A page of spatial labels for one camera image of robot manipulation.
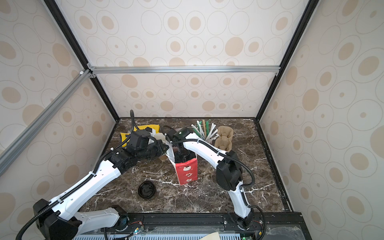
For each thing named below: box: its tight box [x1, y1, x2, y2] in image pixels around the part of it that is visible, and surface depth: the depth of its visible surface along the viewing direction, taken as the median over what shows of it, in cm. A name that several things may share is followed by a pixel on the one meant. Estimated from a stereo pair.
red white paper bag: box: [166, 143, 198, 186], surface depth 73 cm
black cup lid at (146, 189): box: [138, 181, 156, 199], surface depth 82 cm
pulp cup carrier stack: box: [214, 125, 234, 153], surface depth 101 cm
